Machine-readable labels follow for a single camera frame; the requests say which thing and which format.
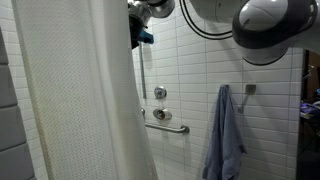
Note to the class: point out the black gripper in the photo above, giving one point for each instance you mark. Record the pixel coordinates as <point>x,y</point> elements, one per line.
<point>136,28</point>

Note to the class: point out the white shower curtain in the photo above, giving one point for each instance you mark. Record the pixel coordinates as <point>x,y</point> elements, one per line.
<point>73,100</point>

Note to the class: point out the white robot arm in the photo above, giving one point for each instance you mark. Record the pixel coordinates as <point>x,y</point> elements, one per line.
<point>266,33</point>

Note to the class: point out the tall chrome slide bar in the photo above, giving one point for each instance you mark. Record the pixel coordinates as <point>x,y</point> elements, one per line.
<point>143,73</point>

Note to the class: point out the round chrome lever valve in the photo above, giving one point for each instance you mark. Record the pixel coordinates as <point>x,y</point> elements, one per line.
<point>160,92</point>

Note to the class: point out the chrome valve with red mark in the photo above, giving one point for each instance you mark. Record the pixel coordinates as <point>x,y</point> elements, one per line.
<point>162,114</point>

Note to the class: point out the L-shaped chrome grab bar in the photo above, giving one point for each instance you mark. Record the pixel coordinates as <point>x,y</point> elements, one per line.
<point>166,128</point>

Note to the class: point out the blue towel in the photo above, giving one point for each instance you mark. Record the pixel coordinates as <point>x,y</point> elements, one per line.
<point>223,140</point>

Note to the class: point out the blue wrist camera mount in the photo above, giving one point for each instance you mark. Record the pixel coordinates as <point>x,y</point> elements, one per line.
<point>146,37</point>

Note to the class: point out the wall mirror panel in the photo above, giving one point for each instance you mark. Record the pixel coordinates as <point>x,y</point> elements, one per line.
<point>308,150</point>

